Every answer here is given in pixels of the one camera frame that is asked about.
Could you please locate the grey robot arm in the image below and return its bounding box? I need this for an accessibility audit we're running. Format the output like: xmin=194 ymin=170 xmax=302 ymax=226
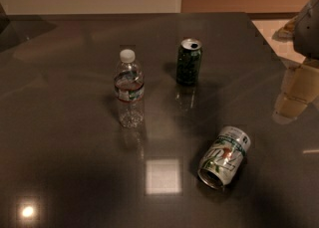
xmin=293 ymin=0 xmax=319 ymax=60

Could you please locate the clear plastic water bottle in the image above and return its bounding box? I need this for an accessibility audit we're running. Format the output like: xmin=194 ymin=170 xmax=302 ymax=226
xmin=114 ymin=49 xmax=145 ymax=128

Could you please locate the green soda can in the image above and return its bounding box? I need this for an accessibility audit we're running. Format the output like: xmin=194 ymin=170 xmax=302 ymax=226
xmin=176 ymin=38 xmax=202 ymax=86

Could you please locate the silver 7up can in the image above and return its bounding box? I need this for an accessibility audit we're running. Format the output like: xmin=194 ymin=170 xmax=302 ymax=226
xmin=197 ymin=126 xmax=251 ymax=189

